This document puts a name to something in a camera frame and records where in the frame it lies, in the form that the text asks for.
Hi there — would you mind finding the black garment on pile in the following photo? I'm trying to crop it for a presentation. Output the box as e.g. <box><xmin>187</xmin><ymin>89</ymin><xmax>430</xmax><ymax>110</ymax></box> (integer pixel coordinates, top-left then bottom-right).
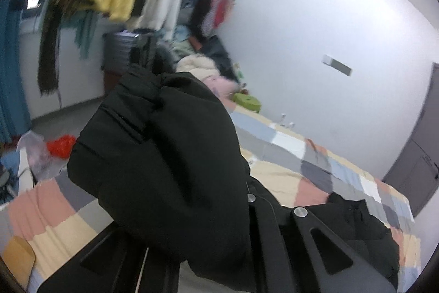
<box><xmin>201</xmin><ymin>35</ymin><xmax>241</xmax><ymax>82</ymax></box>

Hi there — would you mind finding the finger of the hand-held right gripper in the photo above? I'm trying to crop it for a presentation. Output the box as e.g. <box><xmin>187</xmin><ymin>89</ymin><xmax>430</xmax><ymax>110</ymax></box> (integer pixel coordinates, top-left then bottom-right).
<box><xmin>128</xmin><ymin>35</ymin><xmax>157</xmax><ymax>73</ymax></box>

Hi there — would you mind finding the pink garment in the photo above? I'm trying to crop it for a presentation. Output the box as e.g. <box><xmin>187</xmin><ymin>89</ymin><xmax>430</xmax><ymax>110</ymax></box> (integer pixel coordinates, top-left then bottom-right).
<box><xmin>203</xmin><ymin>75</ymin><xmax>241</xmax><ymax>99</ymax></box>

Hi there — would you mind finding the red hanging garment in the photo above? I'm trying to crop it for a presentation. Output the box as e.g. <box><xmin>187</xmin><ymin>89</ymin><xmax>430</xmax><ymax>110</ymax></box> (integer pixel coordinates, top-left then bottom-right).
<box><xmin>205</xmin><ymin>0</ymin><xmax>235</xmax><ymax>36</ymax></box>

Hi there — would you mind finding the dark brown patterned hanging garment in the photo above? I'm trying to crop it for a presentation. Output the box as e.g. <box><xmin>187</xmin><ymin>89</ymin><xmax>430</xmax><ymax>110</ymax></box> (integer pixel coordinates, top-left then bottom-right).
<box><xmin>37</xmin><ymin>0</ymin><xmax>119</xmax><ymax>97</ymax></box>

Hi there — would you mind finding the teal hanging garment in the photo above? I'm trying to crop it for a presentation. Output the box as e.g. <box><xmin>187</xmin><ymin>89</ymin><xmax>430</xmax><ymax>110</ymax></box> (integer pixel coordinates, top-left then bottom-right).
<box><xmin>44</xmin><ymin>0</ymin><xmax>98</xmax><ymax>60</ymax></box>

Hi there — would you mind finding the green soft bag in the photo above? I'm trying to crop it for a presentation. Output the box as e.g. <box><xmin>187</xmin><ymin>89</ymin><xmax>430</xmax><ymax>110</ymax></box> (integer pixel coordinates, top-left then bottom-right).
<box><xmin>231</xmin><ymin>92</ymin><xmax>262</xmax><ymax>112</ymax></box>

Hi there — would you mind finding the patchwork checkered blanket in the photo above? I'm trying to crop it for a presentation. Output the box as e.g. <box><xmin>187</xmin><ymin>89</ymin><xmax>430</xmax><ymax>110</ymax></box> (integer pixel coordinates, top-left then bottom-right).
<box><xmin>0</xmin><ymin>104</ymin><xmax>422</xmax><ymax>293</ymax></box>

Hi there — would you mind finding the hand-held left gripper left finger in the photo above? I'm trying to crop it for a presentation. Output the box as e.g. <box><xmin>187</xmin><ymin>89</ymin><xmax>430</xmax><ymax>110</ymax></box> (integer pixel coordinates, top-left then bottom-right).
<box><xmin>37</xmin><ymin>222</ymin><xmax>186</xmax><ymax>293</ymax></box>

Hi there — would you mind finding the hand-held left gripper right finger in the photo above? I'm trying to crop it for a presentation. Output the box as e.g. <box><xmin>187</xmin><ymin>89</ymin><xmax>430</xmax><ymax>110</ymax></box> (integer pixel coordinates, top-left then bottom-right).
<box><xmin>246</xmin><ymin>193</ymin><xmax>396</xmax><ymax>293</ymax></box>

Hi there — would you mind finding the grey door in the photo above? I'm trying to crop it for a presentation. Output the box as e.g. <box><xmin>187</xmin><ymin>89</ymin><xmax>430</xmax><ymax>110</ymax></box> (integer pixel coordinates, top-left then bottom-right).
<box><xmin>381</xmin><ymin>62</ymin><xmax>439</xmax><ymax>218</ymax></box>

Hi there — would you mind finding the cream fleece garment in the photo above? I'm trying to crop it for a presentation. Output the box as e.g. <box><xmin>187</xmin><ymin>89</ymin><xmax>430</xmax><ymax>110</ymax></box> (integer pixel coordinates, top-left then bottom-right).
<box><xmin>176</xmin><ymin>53</ymin><xmax>218</xmax><ymax>81</ymax></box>

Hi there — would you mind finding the grey ribbed suitcase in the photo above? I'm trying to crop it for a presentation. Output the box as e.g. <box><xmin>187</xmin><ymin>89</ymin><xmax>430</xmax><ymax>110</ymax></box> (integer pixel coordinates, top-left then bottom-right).
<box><xmin>102</xmin><ymin>31</ymin><xmax>140</xmax><ymax>74</ymax></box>

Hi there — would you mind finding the red plastic bag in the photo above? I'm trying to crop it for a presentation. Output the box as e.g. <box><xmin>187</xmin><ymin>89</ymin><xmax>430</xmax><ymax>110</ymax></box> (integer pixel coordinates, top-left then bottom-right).
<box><xmin>46</xmin><ymin>135</ymin><xmax>77</xmax><ymax>160</ymax></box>

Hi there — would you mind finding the clear plastic bag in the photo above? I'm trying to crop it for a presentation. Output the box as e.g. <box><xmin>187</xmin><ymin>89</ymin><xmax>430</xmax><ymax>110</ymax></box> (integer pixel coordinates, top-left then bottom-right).
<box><xmin>16</xmin><ymin>130</ymin><xmax>67</xmax><ymax>182</ymax></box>

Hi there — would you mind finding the blue curtain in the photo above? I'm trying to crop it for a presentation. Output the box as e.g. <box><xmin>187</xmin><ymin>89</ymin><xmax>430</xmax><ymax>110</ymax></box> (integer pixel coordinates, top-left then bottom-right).
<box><xmin>0</xmin><ymin>0</ymin><xmax>33</xmax><ymax>144</ymax></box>

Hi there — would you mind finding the black padded jacket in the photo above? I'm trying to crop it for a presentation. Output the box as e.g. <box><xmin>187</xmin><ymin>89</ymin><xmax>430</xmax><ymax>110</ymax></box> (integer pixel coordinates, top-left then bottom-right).
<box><xmin>67</xmin><ymin>71</ymin><xmax>400</xmax><ymax>293</ymax></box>

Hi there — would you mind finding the tan paper envelope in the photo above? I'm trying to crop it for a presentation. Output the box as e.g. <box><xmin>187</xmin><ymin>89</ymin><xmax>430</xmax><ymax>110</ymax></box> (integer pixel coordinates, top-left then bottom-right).
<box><xmin>2</xmin><ymin>235</ymin><xmax>36</xmax><ymax>288</ymax></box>

